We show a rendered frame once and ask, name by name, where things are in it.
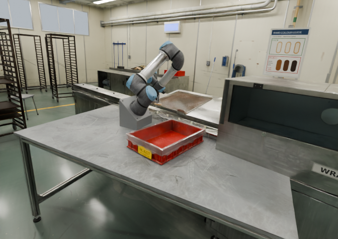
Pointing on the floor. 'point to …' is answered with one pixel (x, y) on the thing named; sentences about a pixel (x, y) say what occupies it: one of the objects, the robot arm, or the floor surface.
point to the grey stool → (24, 101)
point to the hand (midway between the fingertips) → (158, 102)
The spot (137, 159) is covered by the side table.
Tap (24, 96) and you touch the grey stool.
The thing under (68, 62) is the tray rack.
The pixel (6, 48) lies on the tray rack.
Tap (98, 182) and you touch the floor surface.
